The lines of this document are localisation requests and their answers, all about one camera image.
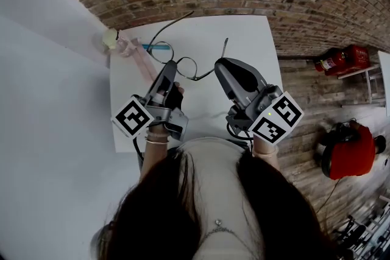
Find white metal rack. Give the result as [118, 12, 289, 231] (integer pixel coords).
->
[338, 63, 386, 106]

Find black metal stand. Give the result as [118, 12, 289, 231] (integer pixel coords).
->
[331, 196, 390, 257]

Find pink wrist bangle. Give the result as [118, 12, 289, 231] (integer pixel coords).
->
[252, 146, 278, 158]

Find cream plush ball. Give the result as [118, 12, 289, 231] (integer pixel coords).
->
[102, 28, 119, 50]

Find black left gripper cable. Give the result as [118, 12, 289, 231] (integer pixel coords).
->
[132, 136, 144, 163]

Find person's right forearm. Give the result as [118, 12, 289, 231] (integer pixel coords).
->
[252, 136, 283, 178]

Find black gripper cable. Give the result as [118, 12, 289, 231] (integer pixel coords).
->
[225, 121, 255, 144]
[132, 136, 144, 163]

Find pale pink ribbon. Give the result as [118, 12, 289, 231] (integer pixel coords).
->
[118, 30, 160, 83]

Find white side table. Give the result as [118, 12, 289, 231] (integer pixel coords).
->
[377, 50, 390, 118]

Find person's left forearm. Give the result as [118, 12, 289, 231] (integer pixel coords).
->
[138, 124, 170, 181]

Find person's white top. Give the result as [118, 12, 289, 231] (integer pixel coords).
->
[179, 136, 266, 260]

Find person's left hand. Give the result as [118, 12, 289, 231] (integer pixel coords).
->
[163, 82, 186, 111]

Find silver pendant necklace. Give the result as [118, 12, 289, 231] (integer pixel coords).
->
[200, 218, 244, 242]

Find black floor cable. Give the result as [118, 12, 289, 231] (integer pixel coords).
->
[315, 179, 339, 214]

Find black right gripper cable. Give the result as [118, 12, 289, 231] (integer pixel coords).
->
[225, 121, 255, 144]

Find thin metal-frame eyeglasses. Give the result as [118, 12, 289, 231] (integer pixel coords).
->
[147, 10, 229, 82]

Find red fire extinguisher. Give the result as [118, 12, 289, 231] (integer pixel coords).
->
[314, 48, 348, 72]

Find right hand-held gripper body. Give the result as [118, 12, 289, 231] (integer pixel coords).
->
[225, 85, 305, 146]

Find red extinguisher box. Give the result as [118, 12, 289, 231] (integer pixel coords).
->
[325, 44, 370, 76]

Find teal blue stick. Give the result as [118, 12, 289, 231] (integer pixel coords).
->
[141, 42, 170, 51]

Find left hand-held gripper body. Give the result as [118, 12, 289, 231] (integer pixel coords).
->
[110, 95, 190, 142]

